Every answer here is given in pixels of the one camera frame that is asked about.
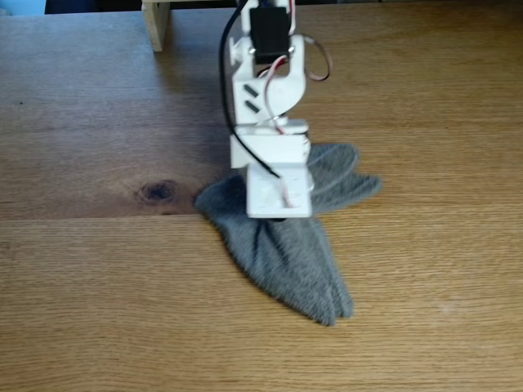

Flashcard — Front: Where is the grey terry cloth towel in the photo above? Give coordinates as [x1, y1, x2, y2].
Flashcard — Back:
[194, 142, 383, 327]

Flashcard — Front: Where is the light blue background object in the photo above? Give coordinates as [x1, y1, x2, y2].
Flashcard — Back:
[0, 0, 47, 17]

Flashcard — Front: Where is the black camera cable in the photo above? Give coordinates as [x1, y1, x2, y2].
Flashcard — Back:
[218, 0, 283, 180]

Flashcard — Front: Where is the pale wooden stand frame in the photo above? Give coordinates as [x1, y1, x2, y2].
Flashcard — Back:
[141, 0, 224, 53]

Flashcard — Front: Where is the red white servo cable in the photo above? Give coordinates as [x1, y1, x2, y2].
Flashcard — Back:
[285, 0, 334, 83]
[263, 56, 298, 209]

